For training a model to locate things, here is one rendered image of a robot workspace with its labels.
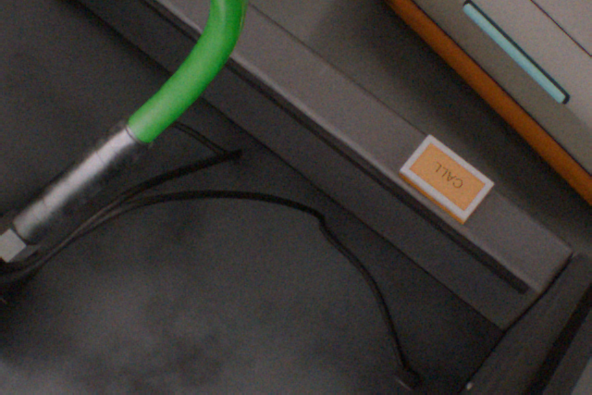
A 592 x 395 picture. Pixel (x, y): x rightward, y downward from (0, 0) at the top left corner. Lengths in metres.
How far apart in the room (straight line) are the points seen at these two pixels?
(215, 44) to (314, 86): 0.29
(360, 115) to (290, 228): 0.13
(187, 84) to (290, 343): 0.37
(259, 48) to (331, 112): 0.06
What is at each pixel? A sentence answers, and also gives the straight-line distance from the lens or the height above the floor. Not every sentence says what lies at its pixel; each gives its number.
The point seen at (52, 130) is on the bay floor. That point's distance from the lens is 0.86.
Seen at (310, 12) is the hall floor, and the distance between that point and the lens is 1.81.
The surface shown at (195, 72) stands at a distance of 0.47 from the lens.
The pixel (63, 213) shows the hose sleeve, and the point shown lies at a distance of 0.52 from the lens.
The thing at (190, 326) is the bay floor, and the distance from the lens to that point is 0.81.
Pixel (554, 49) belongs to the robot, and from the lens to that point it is 1.52.
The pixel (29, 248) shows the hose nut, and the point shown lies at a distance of 0.54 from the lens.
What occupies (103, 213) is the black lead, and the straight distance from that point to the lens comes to 0.64.
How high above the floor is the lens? 1.62
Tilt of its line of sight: 72 degrees down
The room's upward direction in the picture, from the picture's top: 1 degrees clockwise
